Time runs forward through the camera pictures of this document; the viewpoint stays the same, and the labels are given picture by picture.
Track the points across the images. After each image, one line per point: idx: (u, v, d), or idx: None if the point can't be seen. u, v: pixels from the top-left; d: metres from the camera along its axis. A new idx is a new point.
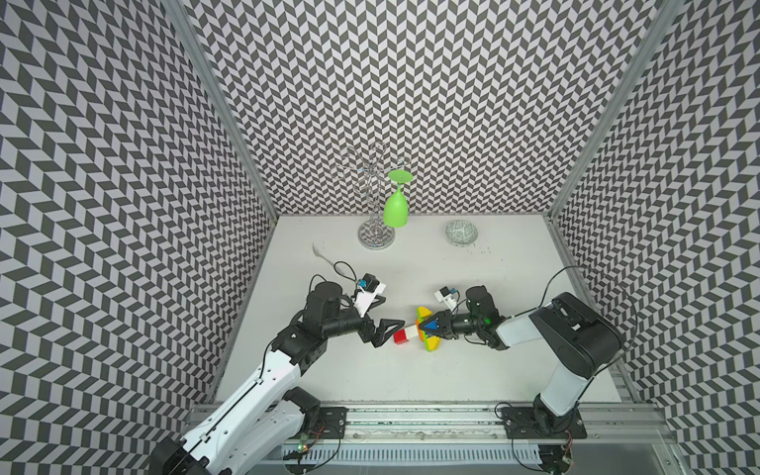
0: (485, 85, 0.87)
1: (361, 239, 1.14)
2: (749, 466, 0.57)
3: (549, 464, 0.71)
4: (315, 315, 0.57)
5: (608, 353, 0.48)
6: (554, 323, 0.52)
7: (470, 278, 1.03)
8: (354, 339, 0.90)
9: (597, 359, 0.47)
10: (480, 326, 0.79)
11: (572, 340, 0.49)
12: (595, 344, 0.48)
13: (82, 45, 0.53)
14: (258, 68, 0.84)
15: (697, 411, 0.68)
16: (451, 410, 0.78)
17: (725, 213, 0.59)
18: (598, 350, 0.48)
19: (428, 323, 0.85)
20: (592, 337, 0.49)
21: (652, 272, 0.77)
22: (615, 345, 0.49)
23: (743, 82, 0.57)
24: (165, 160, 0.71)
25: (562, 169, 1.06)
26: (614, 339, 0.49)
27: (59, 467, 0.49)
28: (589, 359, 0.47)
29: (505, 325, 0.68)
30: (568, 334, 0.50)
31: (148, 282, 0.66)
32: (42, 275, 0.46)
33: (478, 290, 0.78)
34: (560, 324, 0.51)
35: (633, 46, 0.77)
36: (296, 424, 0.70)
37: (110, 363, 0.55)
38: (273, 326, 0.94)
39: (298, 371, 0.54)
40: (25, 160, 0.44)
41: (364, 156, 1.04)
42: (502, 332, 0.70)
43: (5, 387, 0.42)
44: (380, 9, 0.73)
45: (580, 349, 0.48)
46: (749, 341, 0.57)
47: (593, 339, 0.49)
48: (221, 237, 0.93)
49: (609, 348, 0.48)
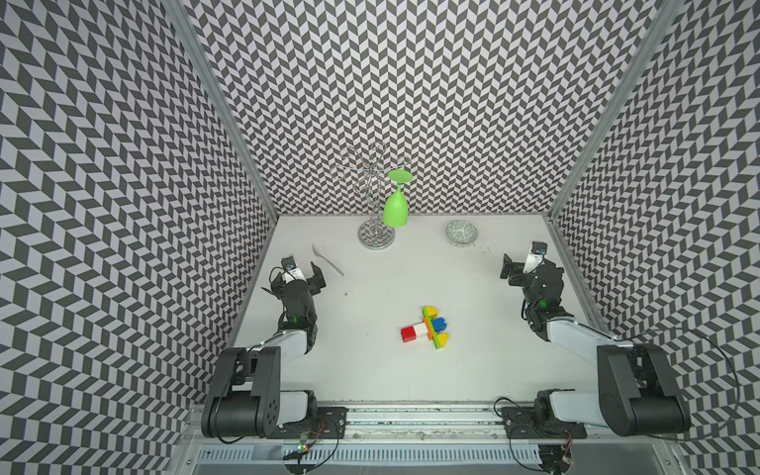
0: (485, 85, 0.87)
1: (361, 239, 1.14)
2: (749, 466, 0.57)
3: (549, 464, 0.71)
4: (297, 308, 0.69)
5: (659, 427, 0.41)
6: (619, 368, 0.44)
7: (443, 278, 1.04)
8: (328, 302, 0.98)
9: (646, 427, 0.41)
10: (531, 304, 0.73)
11: (626, 389, 0.43)
12: (644, 407, 0.43)
13: (82, 45, 0.53)
14: (258, 68, 0.84)
15: (697, 411, 0.68)
16: (452, 410, 0.78)
17: (725, 213, 0.59)
18: (650, 423, 0.42)
19: (437, 319, 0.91)
20: (650, 401, 0.43)
21: (652, 272, 0.77)
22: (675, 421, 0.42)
23: (743, 81, 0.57)
24: (165, 160, 0.71)
25: (562, 169, 1.06)
26: (674, 418, 0.42)
27: (59, 467, 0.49)
28: (632, 418, 0.42)
29: (560, 323, 0.62)
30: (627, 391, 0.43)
31: (149, 283, 0.65)
32: (42, 275, 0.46)
33: (549, 271, 0.69)
34: (625, 374, 0.44)
35: (633, 46, 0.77)
36: (300, 406, 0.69)
37: (110, 363, 0.55)
38: (280, 315, 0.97)
39: (304, 347, 0.66)
40: (25, 160, 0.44)
41: (364, 156, 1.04)
42: (552, 326, 0.64)
43: (5, 387, 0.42)
44: (380, 9, 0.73)
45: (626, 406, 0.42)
46: (748, 341, 0.57)
47: (652, 408, 0.42)
48: (221, 237, 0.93)
49: (665, 422, 0.42)
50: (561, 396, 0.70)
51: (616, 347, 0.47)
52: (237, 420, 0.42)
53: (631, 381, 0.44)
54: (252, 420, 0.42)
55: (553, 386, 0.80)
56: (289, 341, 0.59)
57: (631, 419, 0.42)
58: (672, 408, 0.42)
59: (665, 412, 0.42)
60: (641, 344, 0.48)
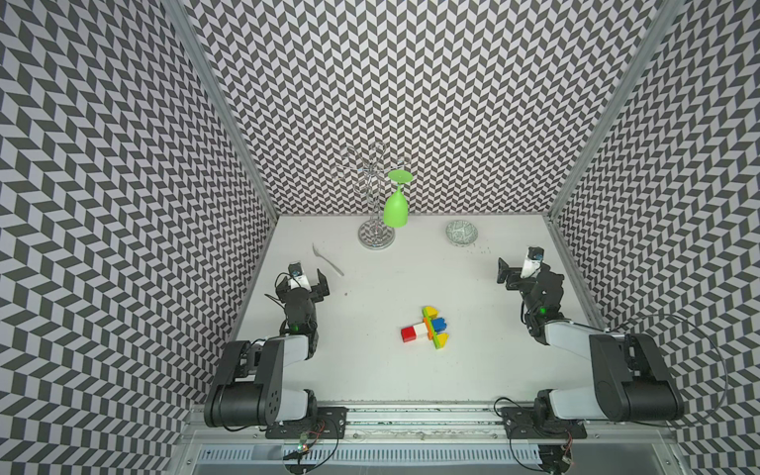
0: (485, 85, 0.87)
1: (361, 239, 1.14)
2: (749, 466, 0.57)
3: (548, 464, 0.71)
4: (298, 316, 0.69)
5: (651, 412, 0.42)
6: (612, 354, 0.46)
7: (443, 277, 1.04)
8: (328, 302, 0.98)
9: (639, 413, 0.42)
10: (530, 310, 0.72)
11: (619, 376, 0.44)
12: (636, 392, 0.44)
13: (82, 45, 0.53)
14: (258, 68, 0.84)
15: (697, 412, 0.68)
16: (452, 410, 0.78)
17: (725, 213, 0.59)
18: (643, 408, 0.42)
19: (437, 319, 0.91)
20: (642, 387, 0.44)
21: (652, 272, 0.77)
22: (667, 407, 0.42)
23: (743, 81, 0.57)
24: (165, 160, 0.71)
25: (562, 169, 1.06)
26: (666, 403, 0.43)
27: (59, 467, 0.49)
28: (627, 404, 0.43)
29: (558, 325, 0.64)
30: (620, 376, 0.44)
31: (148, 283, 0.65)
32: (42, 275, 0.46)
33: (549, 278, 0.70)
34: (618, 361, 0.46)
35: (633, 46, 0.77)
36: (300, 404, 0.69)
37: (110, 363, 0.55)
38: (280, 315, 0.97)
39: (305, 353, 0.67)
40: (25, 160, 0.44)
41: (364, 156, 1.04)
42: (551, 328, 0.65)
43: (5, 387, 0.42)
44: (380, 9, 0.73)
45: (620, 391, 0.43)
46: (748, 341, 0.57)
47: (644, 394, 0.43)
48: (221, 237, 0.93)
49: (656, 408, 0.42)
50: (560, 394, 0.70)
51: (608, 336, 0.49)
52: (240, 409, 0.43)
53: (623, 367, 0.45)
54: (254, 410, 0.43)
55: (553, 386, 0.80)
56: (293, 343, 0.61)
57: (626, 405, 0.43)
58: (664, 395, 0.43)
59: (657, 397, 0.43)
60: (633, 334, 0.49)
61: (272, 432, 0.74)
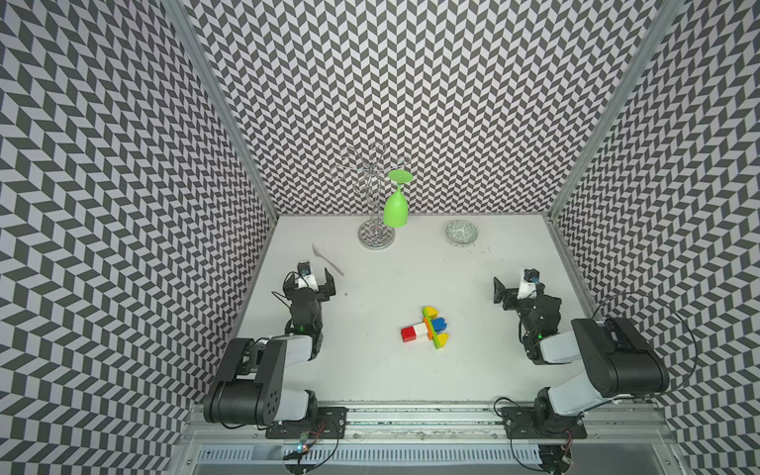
0: (485, 85, 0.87)
1: (361, 239, 1.14)
2: (749, 466, 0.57)
3: (549, 464, 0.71)
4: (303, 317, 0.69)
5: (640, 382, 0.45)
6: (594, 334, 0.50)
7: (443, 278, 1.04)
8: (329, 302, 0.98)
9: (627, 382, 0.45)
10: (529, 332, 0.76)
11: (603, 349, 0.48)
12: (623, 364, 0.46)
13: (82, 45, 0.53)
14: (258, 68, 0.84)
15: (697, 412, 0.68)
16: (451, 410, 0.78)
17: (725, 213, 0.59)
18: (630, 378, 0.45)
19: (437, 319, 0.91)
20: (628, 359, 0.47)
21: (652, 272, 0.77)
22: (653, 376, 0.45)
23: (743, 81, 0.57)
24: (165, 160, 0.71)
25: (562, 169, 1.06)
26: (652, 373, 0.45)
27: (59, 467, 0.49)
28: (615, 375, 0.45)
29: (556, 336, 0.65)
30: (604, 349, 0.48)
31: (148, 283, 0.65)
32: (42, 275, 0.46)
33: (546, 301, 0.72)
34: (599, 338, 0.49)
35: (632, 46, 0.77)
36: (300, 405, 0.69)
37: (110, 363, 0.55)
38: (280, 315, 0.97)
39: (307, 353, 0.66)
40: (25, 160, 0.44)
41: (364, 156, 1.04)
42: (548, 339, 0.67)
43: (5, 387, 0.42)
44: (380, 9, 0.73)
45: (609, 364, 0.46)
46: (748, 341, 0.57)
47: (631, 367, 0.45)
48: (221, 237, 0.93)
49: (643, 377, 0.45)
50: (559, 391, 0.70)
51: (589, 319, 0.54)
52: (238, 408, 0.43)
53: (606, 343, 0.49)
54: (252, 410, 0.43)
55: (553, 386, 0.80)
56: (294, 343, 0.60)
57: (615, 377, 0.45)
58: (649, 366, 0.45)
59: (643, 366, 0.46)
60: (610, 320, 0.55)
61: (272, 432, 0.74)
